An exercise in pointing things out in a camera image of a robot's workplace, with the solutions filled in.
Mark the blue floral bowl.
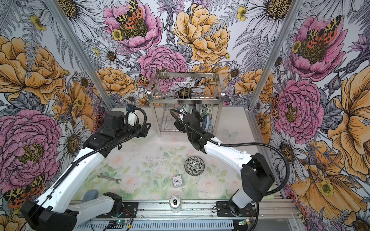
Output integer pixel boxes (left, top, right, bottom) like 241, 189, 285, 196
201, 115, 213, 132

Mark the black white floral bowl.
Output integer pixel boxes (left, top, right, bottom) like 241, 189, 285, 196
184, 156, 205, 176

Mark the mint green bowl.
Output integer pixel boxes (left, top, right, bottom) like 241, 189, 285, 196
182, 104, 192, 114

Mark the green leaf pattern bowl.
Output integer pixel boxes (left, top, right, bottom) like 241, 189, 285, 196
201, 105, 213, 117

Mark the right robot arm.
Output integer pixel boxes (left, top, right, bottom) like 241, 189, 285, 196
170, 109, 275, 216

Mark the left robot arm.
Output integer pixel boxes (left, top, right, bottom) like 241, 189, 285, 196
21, 107, 151, 231

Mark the steel two-tier dish rack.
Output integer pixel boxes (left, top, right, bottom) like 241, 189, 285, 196
145, 72, 228, 137

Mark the steel wrench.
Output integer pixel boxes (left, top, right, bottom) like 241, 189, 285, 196
97, 173, 121, 184

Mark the small white square clock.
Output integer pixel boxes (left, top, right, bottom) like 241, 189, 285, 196
172, 174, 184, 188

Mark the grey blue sponge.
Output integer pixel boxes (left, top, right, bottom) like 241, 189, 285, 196
82, 190, 99, 203

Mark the silver can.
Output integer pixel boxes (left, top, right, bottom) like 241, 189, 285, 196
169, 194, 182, 213

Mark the green circuit board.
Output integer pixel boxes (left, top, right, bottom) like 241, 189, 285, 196
238, 218, 251, 226

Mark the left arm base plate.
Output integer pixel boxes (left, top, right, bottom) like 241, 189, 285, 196
96, 201, 139, 218

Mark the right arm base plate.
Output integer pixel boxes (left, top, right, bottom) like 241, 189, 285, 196
214, 201, 256, 218

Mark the left black corrugated cable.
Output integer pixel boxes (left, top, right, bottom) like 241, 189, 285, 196
17, 107, 147, 231

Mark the black corrugated cable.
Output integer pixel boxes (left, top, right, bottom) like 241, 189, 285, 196
17, 107, 147, 231
169, 108, 290, 197

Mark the white vented cable duct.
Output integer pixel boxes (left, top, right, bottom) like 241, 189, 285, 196
74, 219, 234, 231

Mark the right black corrugated cable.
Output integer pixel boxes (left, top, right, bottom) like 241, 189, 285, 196
169, 108, 290, 197

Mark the aluminium mounting rail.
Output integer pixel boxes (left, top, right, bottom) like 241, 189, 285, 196
92, 199, 299, 221

